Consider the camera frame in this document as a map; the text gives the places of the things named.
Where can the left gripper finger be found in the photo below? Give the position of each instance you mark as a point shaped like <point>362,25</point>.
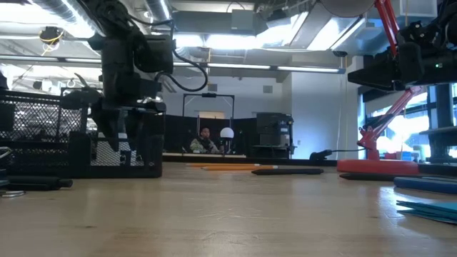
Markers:
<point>135,128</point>
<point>107,125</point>

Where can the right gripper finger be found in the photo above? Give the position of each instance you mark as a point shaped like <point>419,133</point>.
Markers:
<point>382,71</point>
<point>391,87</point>

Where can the yellow pencil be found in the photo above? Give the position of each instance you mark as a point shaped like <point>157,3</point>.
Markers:
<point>239,168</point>

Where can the blue sticky note pad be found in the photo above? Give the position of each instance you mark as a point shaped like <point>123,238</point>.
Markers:
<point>435,210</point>

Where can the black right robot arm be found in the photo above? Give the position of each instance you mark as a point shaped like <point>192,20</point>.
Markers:
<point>450,18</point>

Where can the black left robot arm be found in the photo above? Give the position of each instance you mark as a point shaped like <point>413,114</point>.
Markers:
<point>114,18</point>

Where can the black mesh desk organizer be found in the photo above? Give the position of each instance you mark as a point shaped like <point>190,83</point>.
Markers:
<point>78,153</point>

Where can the black partition panel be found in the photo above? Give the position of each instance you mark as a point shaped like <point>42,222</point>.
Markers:
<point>175,132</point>

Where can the black stand pole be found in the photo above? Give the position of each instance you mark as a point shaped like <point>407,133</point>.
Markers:
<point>444,107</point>

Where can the person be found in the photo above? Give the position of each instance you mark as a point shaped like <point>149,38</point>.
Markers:
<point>204,142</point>

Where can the black ceiling junction box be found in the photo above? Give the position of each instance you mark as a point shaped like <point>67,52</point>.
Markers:
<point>51,35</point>

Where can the red desk lamp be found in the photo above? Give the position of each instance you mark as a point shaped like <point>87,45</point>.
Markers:
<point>375,167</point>

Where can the white globe lamp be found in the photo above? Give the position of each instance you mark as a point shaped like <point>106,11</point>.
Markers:
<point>227,132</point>

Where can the black metal gantry frame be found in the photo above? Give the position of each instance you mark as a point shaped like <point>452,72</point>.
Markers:
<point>209,95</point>

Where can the black aluminium table frame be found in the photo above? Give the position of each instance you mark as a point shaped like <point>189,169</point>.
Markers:
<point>303,162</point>

